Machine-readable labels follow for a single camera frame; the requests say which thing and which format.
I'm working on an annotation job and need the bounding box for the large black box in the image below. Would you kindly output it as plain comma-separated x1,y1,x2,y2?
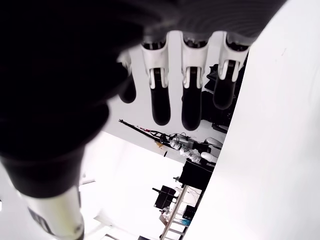
179,159,216,188

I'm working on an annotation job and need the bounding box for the aluminium frame rack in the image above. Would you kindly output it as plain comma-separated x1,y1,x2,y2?
159,185,204,240

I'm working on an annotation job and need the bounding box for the small black box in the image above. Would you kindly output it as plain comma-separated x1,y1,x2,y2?
152,184,178,210

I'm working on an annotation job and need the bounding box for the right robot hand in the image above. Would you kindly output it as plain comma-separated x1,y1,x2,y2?
0,0,288,240

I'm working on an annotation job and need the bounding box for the black tripod pole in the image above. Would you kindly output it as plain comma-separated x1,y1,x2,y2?
118,119,176,151

